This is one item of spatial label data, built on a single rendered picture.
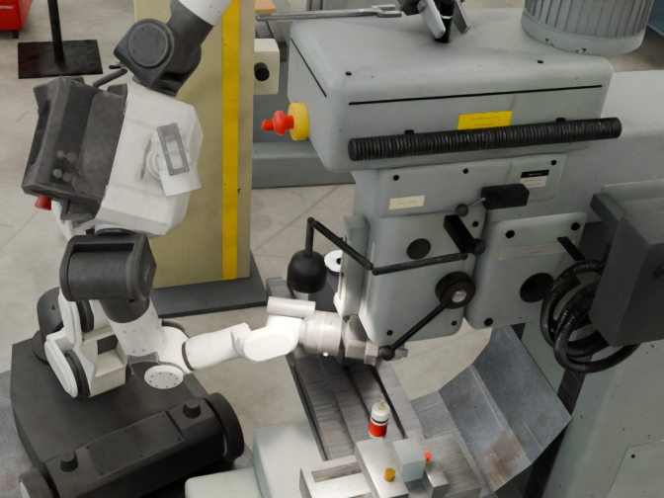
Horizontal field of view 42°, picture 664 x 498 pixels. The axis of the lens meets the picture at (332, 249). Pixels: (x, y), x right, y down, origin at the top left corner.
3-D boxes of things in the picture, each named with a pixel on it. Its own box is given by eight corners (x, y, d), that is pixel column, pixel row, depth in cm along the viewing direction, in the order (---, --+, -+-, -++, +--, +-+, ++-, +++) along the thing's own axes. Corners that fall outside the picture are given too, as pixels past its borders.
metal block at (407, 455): (399, 483, 175) (402, 464, 171) (388, 460, 179) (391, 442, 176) (422, 477, 176) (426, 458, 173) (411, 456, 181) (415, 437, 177)
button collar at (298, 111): (295, 147, 137) (297, 114, 134) (287, 128, 142) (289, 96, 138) (307, 146, 138) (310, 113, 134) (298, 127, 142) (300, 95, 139)
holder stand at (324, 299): (340, 368, 212) (347, 306, 200) (305, 312, 227) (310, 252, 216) (383, 356, 216) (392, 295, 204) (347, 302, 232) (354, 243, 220)
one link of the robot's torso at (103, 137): (-11, 224, 173) (29, 224, 143) (31, 63, 176) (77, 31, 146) (129, 257, 188) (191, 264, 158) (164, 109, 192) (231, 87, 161)
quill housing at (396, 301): (372, 356, 161) (391, 214, 142) (339, 287, 176) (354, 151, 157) (464, 341, 166) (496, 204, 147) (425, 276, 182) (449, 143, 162)
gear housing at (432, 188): (375, 223, 139) (382, 171, 133) (333, 148, 158) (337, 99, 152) (558, 204, 148) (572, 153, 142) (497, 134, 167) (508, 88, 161)
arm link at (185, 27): (162, -11, 155) (120, 50, 158) (200, 20, 154) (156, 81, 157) (186, -1, 166) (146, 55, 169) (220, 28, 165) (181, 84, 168)
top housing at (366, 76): (324, 180, 130) (332, 81, 120) (283, 100, 150) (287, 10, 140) (596, 154, 143) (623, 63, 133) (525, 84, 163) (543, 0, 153)
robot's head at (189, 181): (155, 197, 156) (173, 195, 149) (140, 141, 154) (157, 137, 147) (188, 188, 159) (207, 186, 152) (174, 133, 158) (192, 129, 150)
